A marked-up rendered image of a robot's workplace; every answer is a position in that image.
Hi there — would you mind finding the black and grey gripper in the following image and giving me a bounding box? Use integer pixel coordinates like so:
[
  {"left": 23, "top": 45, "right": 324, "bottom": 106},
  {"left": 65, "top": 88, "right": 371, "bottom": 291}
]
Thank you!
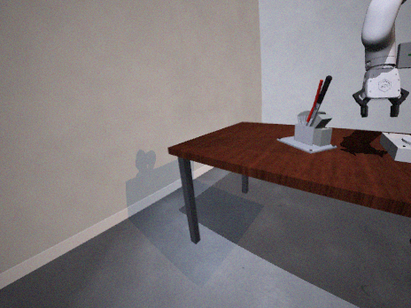
[{"left": 353, "top": 66, "right": 409, "bottom": 118}]

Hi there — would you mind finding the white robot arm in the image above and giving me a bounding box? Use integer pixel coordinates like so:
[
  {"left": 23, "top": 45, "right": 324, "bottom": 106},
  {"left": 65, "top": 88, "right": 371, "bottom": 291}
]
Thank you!
[{"left": 361, "top": 0, "right": 407, "bottom": 71}]

